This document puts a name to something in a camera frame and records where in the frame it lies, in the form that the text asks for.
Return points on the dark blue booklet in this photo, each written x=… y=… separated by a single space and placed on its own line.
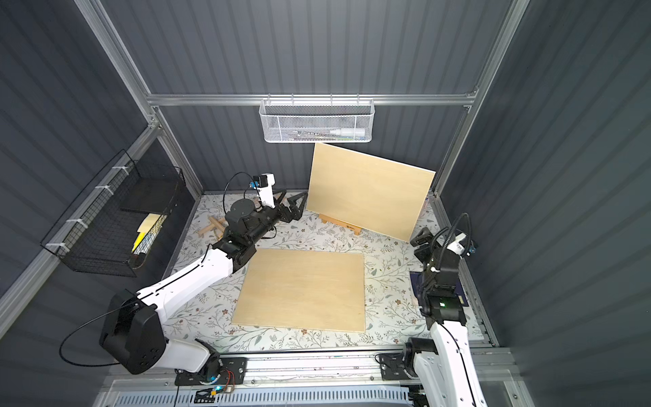
x=417 y=280

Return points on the black notebook in basket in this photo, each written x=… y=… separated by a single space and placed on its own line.
x=150 y=196

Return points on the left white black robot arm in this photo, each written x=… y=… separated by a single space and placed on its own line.
x=133 y=331

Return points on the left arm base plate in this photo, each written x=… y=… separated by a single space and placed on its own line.
x=218 y=371

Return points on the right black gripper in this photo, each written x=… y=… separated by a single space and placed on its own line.
x=427 y=245

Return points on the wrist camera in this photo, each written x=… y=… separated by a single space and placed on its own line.
x=462 y=245
x=263 y=185

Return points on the black wire wall basket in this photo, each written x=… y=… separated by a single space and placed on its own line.
x=98 y=236

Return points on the white wire mesh basket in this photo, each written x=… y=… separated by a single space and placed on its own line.
x=309 y=120

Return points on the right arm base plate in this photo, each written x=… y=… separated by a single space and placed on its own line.
x=396 y=366

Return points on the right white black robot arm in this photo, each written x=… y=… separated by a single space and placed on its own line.
x=443 y=363

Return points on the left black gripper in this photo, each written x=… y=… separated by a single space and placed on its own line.
x=283 y=210

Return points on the white marker in basket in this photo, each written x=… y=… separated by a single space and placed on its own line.
x=352 y=133

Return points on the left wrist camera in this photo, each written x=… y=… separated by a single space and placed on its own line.
x=263 y=185

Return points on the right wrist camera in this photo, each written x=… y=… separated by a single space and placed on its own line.
x=462 y=245

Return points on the plywood board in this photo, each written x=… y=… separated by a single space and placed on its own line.
x=309 y=290
x=376 y=194

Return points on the wooden easel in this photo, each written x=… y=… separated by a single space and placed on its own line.
x=216 y=227
x=353 y=228

